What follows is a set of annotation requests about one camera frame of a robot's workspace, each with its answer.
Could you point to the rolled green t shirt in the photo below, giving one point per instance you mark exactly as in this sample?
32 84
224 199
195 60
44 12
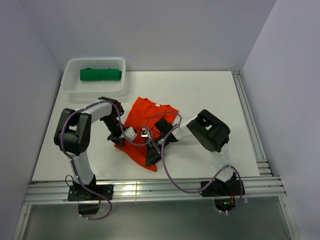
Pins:
105 74

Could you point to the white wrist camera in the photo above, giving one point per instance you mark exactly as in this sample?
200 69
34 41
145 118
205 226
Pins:
130 134
145 133

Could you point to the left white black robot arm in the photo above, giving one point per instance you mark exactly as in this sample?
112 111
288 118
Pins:
73 134

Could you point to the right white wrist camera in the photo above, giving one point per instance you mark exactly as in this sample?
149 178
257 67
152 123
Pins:
145 133

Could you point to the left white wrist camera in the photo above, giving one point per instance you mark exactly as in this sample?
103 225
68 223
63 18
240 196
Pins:
130 134

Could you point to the orange polo t shirt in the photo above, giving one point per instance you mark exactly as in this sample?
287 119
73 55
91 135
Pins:
144 112

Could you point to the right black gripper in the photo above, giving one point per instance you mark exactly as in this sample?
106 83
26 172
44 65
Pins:
154 154

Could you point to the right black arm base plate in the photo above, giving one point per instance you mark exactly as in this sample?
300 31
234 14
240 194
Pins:
220 190

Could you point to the front aluminium rail frame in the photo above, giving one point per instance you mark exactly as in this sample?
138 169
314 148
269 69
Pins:
56 192

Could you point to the white perforated plastic basket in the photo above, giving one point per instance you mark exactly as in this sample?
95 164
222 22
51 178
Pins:
75 88

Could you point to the right side aluminium rail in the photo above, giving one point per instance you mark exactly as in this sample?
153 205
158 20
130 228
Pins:
263 164

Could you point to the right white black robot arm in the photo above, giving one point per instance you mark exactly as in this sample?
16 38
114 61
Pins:
211 132

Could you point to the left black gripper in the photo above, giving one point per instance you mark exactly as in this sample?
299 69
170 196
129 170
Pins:
118 139

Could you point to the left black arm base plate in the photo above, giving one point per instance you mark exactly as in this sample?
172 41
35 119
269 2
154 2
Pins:
99 192

